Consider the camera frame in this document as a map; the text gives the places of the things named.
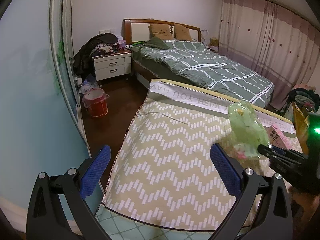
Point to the white bedside drawer cabinet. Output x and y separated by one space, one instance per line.
113 65

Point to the brown pillow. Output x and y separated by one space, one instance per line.
182 33
161 31

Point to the green plastic bag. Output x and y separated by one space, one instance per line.
247 132

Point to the pile of clothes on desk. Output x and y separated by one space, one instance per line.
304 96

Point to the red bucket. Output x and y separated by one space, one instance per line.
95 102

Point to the teal quilted mattress cover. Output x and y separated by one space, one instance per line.
120 227

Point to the brown left pillow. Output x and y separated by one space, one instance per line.
161 31

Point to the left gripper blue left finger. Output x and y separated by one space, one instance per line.
92 170

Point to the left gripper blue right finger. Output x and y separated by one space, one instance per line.
229 169

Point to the pink white curtain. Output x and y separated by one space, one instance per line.
270 40

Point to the green checked quilt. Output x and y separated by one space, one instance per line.
192 63

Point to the orange wooden desk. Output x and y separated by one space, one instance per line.
301 124

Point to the wooden bed headboard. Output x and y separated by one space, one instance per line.
138 30

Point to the dark clothes on cabinet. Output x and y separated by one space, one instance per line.
83 65

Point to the pink milk carton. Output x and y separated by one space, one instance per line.
277 137

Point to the brown right pillow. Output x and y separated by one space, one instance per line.
182 33

